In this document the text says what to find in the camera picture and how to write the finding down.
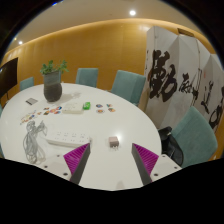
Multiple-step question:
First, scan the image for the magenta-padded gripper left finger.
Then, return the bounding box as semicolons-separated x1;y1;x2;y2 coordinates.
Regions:
41;142;92;186

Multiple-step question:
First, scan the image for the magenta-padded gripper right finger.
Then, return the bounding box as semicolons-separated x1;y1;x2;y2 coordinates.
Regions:
131;143;183;187

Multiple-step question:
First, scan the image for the white charger block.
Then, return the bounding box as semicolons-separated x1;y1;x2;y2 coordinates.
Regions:
108;135;120;150

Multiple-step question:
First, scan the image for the white power strip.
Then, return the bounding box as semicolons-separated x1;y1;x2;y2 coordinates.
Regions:
44;130;93;148

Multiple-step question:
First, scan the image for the black bag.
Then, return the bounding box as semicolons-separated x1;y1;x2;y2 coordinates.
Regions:
157;125;185;167

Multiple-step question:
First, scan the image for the teal chair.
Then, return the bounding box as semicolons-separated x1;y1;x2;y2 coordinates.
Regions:
19;76;35;92
171;105;219;168
110;69;147;106
75;67;100;88

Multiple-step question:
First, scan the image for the colourful sticker sheet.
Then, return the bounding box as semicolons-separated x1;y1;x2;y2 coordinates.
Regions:
19;113;38;126

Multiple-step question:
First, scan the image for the small grey card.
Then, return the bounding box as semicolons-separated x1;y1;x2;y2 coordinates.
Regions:
25;97;39;106

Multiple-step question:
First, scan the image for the potted plant in grey vase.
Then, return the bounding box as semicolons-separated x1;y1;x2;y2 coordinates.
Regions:
39;59;70;103

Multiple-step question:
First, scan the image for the calligraphy folding screen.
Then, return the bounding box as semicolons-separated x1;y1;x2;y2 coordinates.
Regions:
143;25;224;134

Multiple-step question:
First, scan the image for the grey coiled cable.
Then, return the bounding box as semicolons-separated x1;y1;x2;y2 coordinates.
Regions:
22;119;49;165

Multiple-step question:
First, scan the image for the black wall screen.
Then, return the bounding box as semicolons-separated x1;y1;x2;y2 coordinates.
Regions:
0;57;19;99

